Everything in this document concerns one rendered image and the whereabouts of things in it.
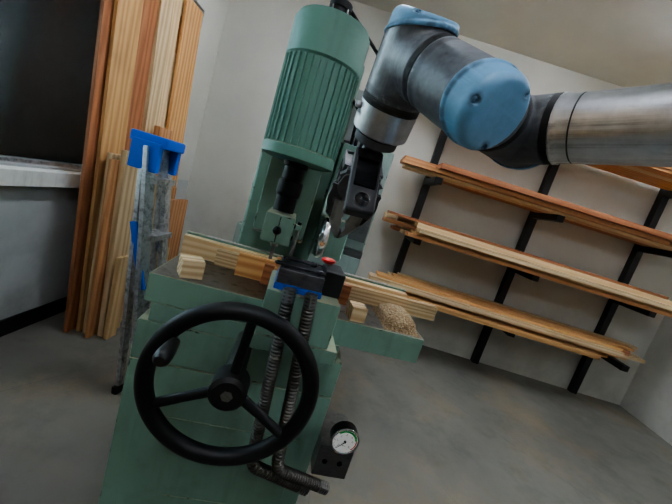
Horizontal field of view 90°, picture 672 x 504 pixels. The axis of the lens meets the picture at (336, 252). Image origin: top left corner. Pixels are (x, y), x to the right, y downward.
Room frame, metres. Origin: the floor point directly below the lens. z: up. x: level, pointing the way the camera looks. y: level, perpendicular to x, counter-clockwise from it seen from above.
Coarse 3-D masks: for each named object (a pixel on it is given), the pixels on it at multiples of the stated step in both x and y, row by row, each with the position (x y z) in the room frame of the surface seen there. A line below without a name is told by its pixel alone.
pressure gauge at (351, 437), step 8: (336, 424) 0.66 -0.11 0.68; (344, 424) 0.66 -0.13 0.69; (352, 424) 0.67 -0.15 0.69; (336, 432) 0.64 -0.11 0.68; (344, 432) 0.64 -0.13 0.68; (352, 432) 0.65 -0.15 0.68; (336, 440) 0.64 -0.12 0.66; (344, 440) 0.64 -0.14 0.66; (352, 440) 0.65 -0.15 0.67; (336, 448) 0.64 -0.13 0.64; (344, 448) 0.65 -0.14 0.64; (352, 448) 0.65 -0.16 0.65
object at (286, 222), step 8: (272, 208) 0.86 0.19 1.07; (272, 216) 0.77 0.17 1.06; (280, 216) 0.78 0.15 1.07; (288, 216) 0.79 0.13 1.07; (264, 224) 0.77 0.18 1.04; (272, 224) 0.78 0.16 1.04; (280, 224) 0.78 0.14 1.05; (288, 224) 0.78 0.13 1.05; (264, 232) 0.77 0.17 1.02; (272, 232) 0.78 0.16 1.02; (288, 232) 0.78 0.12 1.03; (264, 240) 0.78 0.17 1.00; (272, 240) 0.78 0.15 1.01; (280, 240) 0.78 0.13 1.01; (288, 240) 0.78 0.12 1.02
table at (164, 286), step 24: (168, 264) 0.70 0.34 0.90; (168, 288) 0.64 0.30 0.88; (192, 288) 0.64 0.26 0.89; (216, 288) 0.65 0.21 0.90; (240, 288) 0.69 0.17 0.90; (264, 288) 0.74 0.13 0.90; (264, 336) 0.58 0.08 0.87; (336, 336) 0.69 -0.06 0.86; (360, 336) 0.70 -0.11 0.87; (384, 336) 0.71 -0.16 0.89; (408, 336) 0.72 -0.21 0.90; (408, 360) 0.72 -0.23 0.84
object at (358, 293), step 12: (228, 252) 0.80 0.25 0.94; (216, 264) 0.80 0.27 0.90; (228, 264) 0.80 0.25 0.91; (360, 288) 0.86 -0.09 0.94; (360, 300) 0.86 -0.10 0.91; (372, 300) 0.86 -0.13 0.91; (384, 300) 0.87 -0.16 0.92; (396, 300) 0.87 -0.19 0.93; (408, 300) 0.88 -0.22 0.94; (408, 312) 0.88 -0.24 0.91; (420, 312) 0.89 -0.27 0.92; (432, 312) 0.89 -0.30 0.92
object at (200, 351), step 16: (144, 320) 0.63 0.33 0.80; (144, 336) 0.63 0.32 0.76; (192, 336) 0.65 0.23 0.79; (208, 336) 0.65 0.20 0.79; (176, 352) 0.64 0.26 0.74; (192, 352) 0.65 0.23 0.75; (208, 352) 0.65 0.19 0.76; (224, 352) 0.66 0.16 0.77; (256, 352) 0.67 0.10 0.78; (192, 368) 0.65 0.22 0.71; (208, 368) 0.65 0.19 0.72; (256, 368) 0.67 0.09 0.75; (288, 368) 0.68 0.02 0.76; (320, 368) 0.69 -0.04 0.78; (336, 368) 0.70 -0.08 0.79; (320, 384) 0.69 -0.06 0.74
